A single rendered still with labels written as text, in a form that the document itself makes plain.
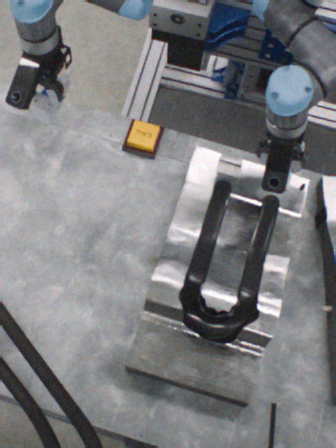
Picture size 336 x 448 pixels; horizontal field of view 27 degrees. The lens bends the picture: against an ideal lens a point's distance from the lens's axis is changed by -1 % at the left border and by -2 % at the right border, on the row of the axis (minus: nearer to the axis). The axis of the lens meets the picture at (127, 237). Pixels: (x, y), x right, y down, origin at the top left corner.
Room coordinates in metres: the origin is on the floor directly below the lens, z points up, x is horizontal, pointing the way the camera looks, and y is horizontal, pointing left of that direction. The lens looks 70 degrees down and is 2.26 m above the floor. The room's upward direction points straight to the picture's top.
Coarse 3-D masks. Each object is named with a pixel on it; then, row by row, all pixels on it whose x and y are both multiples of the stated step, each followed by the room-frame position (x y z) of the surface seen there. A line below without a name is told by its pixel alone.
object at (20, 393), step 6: (0, 360) 0.24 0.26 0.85; (0, 366) 0.23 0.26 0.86; (6, 366) 0.23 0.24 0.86; (0, 372) 0.22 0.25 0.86; (6, 372) 0.22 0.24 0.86; (12, 372) 0.22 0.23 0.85; (0, 378) 0.21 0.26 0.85; (6, 378) 0.20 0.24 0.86; (12, 378) 0.20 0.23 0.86; (6, 384) 0.19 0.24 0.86; (12, 384) 0.19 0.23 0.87; (18, 384) 0.19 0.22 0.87; (12, 390) 0.18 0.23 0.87; (18, 390) 0.18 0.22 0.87; (24, 390) 0.18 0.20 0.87; (18, 396) 0.17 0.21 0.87; (24, 396) 0.17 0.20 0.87; (30, 396) 0.17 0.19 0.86; (18, 402) 0.16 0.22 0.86
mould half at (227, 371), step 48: (192, 192) 0.60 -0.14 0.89; (240, 192) 0.60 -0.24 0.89; (288, 192) 0.60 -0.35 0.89; (192, 240) 0.49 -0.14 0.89; (240, 240) 0.49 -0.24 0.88; (288, 240) 0.49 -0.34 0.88; (144, 336) 0.29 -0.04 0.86; (192, 336) 0.29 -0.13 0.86; (240, 336) 0.29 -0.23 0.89; (192, 384) 0.19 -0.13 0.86; (240, 384) 0.19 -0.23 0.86
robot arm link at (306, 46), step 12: (312, 24) 0.73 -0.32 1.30; (324, 24) 0.74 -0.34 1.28; (300, 36) 0.72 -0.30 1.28; (312, 36) 0.71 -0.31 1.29; (324, 36) 0.71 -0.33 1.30; (300, 48) 0.70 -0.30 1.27; (312, 48) 0.69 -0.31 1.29; (324, 48) 0.69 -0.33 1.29; (300, 60) 0.69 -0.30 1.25; (312, 60) 0.67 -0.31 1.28; (324, 60) 0.66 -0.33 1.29; (312, 72) 0.64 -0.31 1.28; (324, 72) 0.64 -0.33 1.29; (324, 84) 0.63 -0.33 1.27; (324, 96) 0.62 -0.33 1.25
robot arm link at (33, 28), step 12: (12, 0) 0.78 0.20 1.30; (24, 0) 0.77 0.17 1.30; (36, 0) 0.77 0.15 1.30; (48, 0) 0.78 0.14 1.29; (60, 0) 0.82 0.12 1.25; (12, 12) 0.78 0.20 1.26; (24, 12) 0.77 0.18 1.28; (36, 12) 0.77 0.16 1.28; (48, 12) 0.78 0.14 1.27; (24, 24) 0.77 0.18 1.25; (36, 24) 0.76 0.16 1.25; (48, 24) 0.77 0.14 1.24; (24, 36) 0.77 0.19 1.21; (36, 36) 0.76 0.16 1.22; (48, 36) 0.77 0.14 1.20
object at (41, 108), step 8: (64, 80) 0.85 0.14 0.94; (40, 96) 0.79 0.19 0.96; (48, 96) 0.80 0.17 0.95; (32, 104) 0.77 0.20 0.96; (40, 104) 0.77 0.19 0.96; (48, 104) 0.77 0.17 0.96; (32, 112) 0.77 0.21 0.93; (40, 112) 0.76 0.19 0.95; (48, 112) 0.75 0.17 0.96; (56, 112) 0.77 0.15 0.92; (40, 120) 0.76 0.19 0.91; (48, 120) 0.75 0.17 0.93
